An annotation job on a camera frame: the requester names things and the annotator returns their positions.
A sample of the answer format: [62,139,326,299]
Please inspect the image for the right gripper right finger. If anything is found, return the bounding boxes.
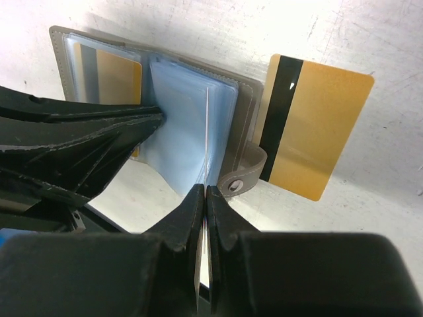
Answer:
[206,186,422,316]

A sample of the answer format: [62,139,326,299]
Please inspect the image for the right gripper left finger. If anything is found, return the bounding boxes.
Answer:
[1,184,204,316]

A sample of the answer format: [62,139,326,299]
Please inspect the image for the grey card holder wallet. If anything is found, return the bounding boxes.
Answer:
[49,26,267,197]

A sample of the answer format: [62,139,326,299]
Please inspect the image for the gold card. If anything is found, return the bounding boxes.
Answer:
[200,87,210,289]
[71,42,143,159]
[253,54,375,201]

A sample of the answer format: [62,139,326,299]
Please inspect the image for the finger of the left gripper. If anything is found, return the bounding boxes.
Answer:
[1,87,164,207]

